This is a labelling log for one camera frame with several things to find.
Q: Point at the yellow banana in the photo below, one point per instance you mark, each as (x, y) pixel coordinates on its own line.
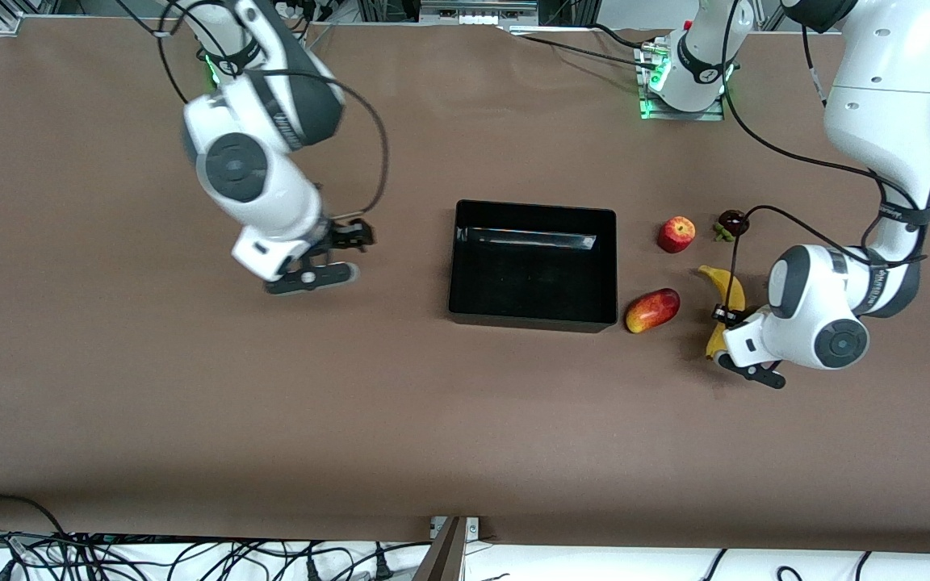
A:
(722, 284)

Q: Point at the red yellow mango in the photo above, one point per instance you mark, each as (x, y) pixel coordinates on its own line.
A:
(652, 311)

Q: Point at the small red apple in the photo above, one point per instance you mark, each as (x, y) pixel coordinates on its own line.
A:
(676, 235)

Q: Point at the white power strip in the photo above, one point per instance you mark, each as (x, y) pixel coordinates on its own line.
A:
(479, 18)

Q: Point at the small metal table bracket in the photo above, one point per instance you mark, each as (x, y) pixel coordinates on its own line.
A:
(473, 528)

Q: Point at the dark slanted metal post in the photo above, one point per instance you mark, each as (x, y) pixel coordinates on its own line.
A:
(442, 557)

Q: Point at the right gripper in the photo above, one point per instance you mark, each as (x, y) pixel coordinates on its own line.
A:
(345, 236)

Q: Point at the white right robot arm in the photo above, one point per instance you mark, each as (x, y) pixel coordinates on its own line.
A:
(231, 165)

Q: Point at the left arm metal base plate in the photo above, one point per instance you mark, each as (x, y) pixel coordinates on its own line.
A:
(659, 111)

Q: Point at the aluminium frame with silver box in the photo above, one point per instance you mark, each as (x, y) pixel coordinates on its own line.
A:
(473, 6)

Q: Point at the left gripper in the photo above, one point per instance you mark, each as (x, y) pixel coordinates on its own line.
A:
(721, 314)

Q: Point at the black rectangular plastic tray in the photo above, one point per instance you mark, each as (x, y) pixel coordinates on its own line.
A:
(534, 278)

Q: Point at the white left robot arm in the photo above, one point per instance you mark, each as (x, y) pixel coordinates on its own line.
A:
(885, 105)

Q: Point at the dark purple mangosteen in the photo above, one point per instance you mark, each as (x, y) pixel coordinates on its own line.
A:
(730, 222)

